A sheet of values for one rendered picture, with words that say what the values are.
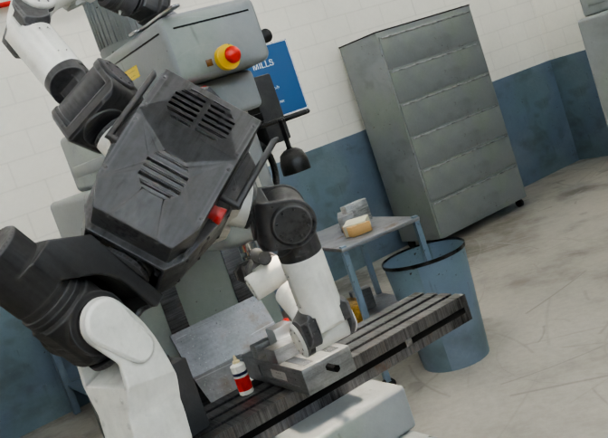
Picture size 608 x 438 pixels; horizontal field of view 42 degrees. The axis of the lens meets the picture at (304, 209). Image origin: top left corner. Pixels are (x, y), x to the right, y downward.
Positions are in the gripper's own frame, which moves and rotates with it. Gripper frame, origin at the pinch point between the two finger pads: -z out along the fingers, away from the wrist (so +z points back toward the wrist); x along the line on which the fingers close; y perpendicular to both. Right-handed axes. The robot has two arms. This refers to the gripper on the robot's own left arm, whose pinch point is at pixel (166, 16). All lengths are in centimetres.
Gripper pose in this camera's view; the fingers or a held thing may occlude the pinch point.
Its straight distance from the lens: 212.8
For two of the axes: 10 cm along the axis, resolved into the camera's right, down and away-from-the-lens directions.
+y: 0.4, -9.7, 2.6
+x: 7.1, -1.5, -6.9
